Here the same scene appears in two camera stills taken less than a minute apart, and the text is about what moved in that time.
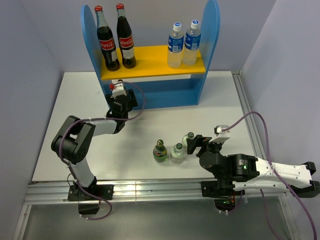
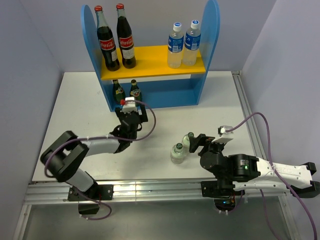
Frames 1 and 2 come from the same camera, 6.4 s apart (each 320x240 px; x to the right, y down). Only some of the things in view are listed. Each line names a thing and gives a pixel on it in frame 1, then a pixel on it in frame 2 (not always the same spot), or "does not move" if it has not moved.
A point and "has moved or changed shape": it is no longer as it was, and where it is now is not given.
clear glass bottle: [190, 135] does not move
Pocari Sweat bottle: [192, 43] does not move
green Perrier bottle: [160, 152] has moved or changed shape
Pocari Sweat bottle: [175, 46] does not move
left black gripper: [132, 102] → [143, 115]
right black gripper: [204, 141] does not move
